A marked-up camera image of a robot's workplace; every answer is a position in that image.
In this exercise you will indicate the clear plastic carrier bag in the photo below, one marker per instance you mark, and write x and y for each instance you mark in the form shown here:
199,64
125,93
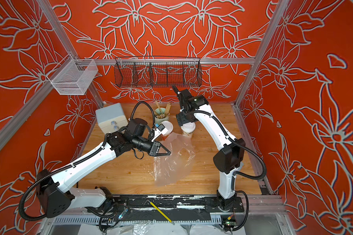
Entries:
175,167

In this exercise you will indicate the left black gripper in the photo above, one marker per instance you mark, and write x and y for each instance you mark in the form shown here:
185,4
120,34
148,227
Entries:
156,145

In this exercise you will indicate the cream milk tea cup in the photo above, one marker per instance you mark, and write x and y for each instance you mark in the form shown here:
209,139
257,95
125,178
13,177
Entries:
188,129

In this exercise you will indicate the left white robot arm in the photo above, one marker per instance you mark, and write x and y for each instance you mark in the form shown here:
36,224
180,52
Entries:
55,189

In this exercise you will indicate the red milk tea cup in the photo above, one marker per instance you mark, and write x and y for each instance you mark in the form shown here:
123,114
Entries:
168,129

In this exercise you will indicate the clear plastic hanging bin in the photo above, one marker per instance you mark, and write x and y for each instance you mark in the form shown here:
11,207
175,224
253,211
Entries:
72,79

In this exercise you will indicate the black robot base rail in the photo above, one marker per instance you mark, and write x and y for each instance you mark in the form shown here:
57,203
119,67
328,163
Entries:
205,203

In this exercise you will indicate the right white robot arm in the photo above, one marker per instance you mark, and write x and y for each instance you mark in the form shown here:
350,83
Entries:
229,157

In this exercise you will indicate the yellow pencil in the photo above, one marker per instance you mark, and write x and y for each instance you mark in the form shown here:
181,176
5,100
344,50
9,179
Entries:
161,212

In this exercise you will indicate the green chopstick holder cup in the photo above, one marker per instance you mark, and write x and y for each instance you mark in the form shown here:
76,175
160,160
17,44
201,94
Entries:
160,115

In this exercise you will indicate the white drawer box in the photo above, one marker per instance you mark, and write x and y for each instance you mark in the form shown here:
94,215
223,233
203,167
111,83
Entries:
111,118

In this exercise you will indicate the black wire basket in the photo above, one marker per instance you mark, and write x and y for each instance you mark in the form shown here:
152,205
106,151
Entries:
157,72

